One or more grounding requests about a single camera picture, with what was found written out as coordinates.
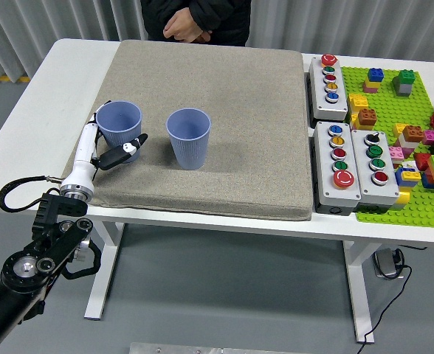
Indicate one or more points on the red sloped toy brick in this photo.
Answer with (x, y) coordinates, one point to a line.
(421, 161)

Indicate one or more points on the orange toy brick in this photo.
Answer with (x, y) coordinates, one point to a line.
(412, 133)
(366, 118)

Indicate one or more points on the large yellow toy brick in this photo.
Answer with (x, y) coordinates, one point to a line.
(358, 101)

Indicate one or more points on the person's left hand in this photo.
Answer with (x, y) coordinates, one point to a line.
(182, 24)

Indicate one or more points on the blue ribbed plastic cup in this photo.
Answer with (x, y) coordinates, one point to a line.
(119, 116)
(189, 147)

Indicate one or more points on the flat yellow toy brick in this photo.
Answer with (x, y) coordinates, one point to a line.
(412, 175)

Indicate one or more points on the grey four-button control box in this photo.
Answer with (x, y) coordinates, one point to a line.
(361, 169)

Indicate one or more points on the yellow round toy brick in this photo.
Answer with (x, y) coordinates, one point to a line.
(399, 200)

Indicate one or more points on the green studded baseplate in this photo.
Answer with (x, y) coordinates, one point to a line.
(386, 107)

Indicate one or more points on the person's right hand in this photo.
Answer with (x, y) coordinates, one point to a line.
(206, 36)

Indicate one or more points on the magenta toy brick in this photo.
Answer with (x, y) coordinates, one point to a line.
(430, 137)

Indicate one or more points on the person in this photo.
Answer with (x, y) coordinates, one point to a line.
(224, 18)

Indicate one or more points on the grey pleated curtain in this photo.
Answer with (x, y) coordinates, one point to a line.
(54, 18)

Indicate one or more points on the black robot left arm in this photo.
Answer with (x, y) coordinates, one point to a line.
(47, 254)

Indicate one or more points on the blue toy brick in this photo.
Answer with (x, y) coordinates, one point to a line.
(403, 182)
(375, 73)

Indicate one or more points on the pink toy brick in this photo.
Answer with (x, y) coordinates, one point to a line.
(368, 89)
(396, 152)

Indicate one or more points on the grey power adapter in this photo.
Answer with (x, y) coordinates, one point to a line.
(386, 263)

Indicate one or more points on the white toy brick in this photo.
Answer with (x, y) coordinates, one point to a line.
(405, 143)

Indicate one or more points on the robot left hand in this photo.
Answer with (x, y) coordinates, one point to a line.
(82, 162)

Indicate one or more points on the grey toy brick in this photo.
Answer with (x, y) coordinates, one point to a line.
(405, 89)

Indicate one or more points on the white printed toy tile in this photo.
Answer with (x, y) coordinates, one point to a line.
(409, 164)

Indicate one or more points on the grey-brown cushion mat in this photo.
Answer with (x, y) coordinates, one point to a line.
(220, 110)

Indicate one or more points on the white table leg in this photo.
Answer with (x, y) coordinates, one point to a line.
(361, 295)
(108, 276)

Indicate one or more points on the small yellow toy brick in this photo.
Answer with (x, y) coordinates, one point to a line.
(398, 130)
(372, 84)
(354, 118)

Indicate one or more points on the grey five-button control box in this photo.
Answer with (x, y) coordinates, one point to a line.
(318, 92)
(324, 177)

